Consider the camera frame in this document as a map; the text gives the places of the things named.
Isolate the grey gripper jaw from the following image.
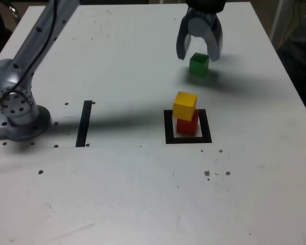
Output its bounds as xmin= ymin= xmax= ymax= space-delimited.
xmin=188 ymin=13 xmax=224 ymax=62
xmin=176 ymin=7 xmax=196 ymax=61

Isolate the green cube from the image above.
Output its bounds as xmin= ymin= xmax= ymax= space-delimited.
xmin=188 ymin=52 xmax=210 ymax=77

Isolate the yellow cube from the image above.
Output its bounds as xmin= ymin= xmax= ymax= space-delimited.
xmin=172 ymin=91 xmax=198 ymax=121

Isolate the red cube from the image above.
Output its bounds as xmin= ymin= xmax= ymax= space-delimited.
xmin=176 ymin=109 xmax=200 ymax=135

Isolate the black tape square outline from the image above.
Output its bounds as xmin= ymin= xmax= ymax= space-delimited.
xmin=163 ymin=109 xmax=213 ymax=145

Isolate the black tape strip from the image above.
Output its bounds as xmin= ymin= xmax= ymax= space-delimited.
xmin=75 ymin=100 xmax=93 ymax=148

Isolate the chrome chair tube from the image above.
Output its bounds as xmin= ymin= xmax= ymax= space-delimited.
xmin=7 ymin=4 xmax=21 ymax=20

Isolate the white post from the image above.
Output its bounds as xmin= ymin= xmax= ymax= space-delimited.
xmin=269 ymin=0 xmax=284 ymax=45

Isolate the black cable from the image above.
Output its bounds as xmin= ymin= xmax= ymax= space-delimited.
xmin=0 ymin=0 xmax=60 ymax=113

